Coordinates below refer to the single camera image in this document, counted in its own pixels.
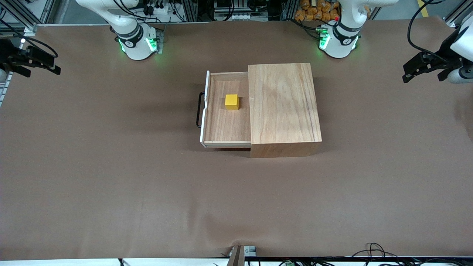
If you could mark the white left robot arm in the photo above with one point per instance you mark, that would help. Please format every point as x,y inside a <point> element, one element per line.
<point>343,40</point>

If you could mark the white power strip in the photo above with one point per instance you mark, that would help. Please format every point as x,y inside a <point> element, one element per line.
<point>247,17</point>

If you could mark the aluminium corner frame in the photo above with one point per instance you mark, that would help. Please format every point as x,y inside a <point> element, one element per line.
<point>31,26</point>

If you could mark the brown bar at table edge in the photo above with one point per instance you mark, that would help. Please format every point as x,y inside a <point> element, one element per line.
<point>236,258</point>

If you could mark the aluminium side rail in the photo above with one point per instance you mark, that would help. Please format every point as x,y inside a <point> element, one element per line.
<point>4,92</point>

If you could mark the wooden drawer cabinet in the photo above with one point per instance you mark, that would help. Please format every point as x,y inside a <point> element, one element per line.
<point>284,107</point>

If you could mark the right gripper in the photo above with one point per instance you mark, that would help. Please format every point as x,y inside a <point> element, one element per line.
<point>11,55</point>

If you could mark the pile of orange objects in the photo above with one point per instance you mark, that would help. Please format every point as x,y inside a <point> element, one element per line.
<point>314,11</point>

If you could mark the power strip with black plugs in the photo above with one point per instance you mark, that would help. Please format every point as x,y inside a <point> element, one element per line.
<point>159,8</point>

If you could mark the green terminal connector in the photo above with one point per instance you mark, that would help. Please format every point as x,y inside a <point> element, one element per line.
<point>289,263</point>

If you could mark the aluminium profile beam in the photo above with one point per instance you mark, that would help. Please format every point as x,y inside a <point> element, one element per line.
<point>452,20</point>

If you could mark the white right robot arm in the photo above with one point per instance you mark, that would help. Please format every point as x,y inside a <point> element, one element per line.
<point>136,44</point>

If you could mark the grey metal base plate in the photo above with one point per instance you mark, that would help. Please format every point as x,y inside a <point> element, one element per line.
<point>160,40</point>

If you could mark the aluminium frame post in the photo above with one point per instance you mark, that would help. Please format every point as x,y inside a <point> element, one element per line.
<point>190,10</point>

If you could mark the yellow cube block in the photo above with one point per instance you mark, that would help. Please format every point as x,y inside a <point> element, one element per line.
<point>232,102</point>

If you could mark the grey metal bracket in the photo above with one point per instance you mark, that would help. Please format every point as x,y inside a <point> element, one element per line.
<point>250,250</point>

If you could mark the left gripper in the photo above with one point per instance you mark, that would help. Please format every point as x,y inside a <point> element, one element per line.
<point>444,59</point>

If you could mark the brown table cloth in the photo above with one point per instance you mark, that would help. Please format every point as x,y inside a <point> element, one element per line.
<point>184,203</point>

